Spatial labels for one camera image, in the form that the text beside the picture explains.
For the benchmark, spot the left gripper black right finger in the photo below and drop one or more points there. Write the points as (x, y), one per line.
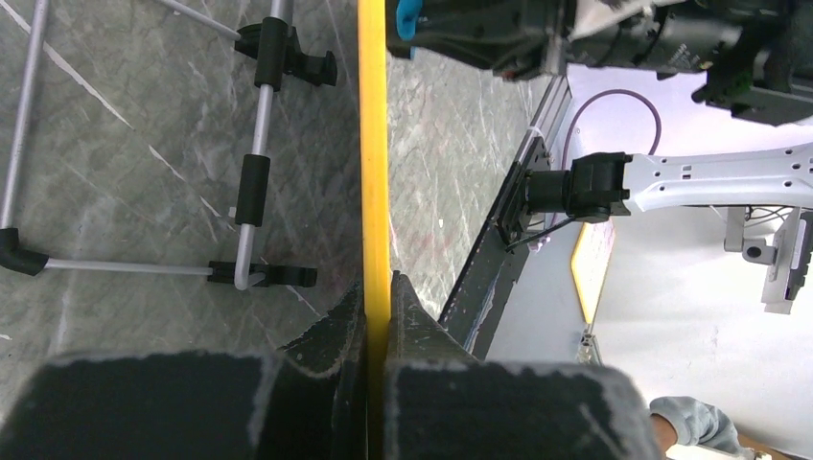
(439, 402)

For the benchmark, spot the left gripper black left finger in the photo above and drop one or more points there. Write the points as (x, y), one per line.
(295, 402)

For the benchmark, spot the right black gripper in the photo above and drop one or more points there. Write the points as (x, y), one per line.
(516, 40)

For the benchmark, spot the yellow framed whiteboard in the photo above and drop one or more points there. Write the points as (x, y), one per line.
(589, 263)
(375, 209)

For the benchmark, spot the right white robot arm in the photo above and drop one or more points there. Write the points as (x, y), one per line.
(756, 57)

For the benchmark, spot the grey gloved hand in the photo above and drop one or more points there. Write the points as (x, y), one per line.
(697, 423)

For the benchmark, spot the aluminium frame rail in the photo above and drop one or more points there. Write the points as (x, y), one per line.
(541, 132)

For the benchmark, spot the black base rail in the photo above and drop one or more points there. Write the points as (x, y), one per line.
(479, 295)

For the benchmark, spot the silver wire whiteboard stand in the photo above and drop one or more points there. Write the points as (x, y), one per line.
(274, 44)

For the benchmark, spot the grey metal bracket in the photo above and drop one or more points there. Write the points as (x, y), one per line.
(787, 257)

